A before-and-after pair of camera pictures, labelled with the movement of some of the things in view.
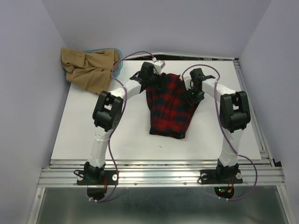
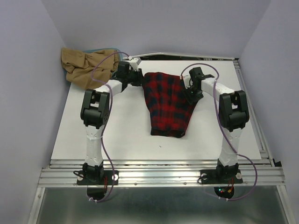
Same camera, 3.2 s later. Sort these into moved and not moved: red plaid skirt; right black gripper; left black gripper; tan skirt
Moved: left black gripper
Not moved: red plaid skirt; right black gripper; tan skirt
